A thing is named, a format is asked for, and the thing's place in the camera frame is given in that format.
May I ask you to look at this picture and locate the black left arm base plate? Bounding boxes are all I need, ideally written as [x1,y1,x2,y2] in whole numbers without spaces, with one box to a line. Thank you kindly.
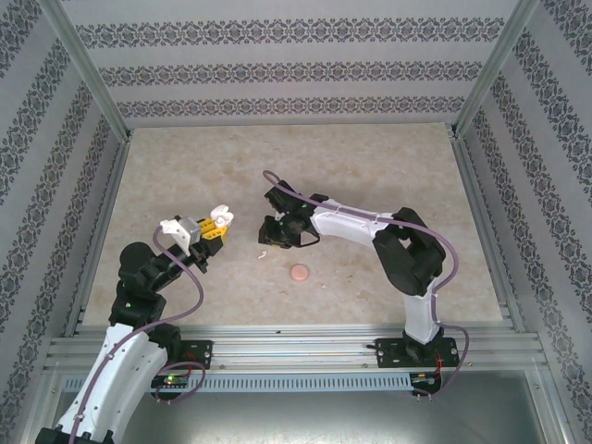
[156,339,214,371]

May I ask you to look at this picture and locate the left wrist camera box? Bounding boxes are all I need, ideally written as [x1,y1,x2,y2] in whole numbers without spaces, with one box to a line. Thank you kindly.
[159,216,204,251]

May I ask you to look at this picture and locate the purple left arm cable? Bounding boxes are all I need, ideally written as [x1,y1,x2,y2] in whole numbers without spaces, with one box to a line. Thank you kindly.
[64,228,207,438]

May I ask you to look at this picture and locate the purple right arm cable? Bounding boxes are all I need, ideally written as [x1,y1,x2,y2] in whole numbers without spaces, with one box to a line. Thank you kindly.
[262,169,469,399]

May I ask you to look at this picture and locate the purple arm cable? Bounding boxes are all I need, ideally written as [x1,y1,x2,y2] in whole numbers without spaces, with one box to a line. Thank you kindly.
[64,228,207,438]
[262,169,469,399]

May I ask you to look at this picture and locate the aluminium frame post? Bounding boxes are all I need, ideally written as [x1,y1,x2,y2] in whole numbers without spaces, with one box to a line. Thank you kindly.
[36,0,135,142]
[450,0,540,138]

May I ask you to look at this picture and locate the grey metal panel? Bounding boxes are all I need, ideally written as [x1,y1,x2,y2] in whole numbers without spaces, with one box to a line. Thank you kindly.
[45,369,573,444]

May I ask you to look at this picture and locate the grey slotted cable duct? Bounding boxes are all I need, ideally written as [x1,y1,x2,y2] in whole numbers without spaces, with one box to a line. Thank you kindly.
[62,373,413,392]

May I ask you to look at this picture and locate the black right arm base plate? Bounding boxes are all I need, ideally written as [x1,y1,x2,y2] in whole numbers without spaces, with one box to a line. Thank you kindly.
[375,337,462,370]

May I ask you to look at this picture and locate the aluminium mounting rail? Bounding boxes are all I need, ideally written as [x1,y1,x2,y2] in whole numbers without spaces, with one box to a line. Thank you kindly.
[43,323,542,371]

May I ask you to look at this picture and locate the aluminium side rail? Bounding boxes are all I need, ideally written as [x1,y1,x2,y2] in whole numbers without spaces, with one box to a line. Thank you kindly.
[450,133,522,332]
[62,138,133,339]

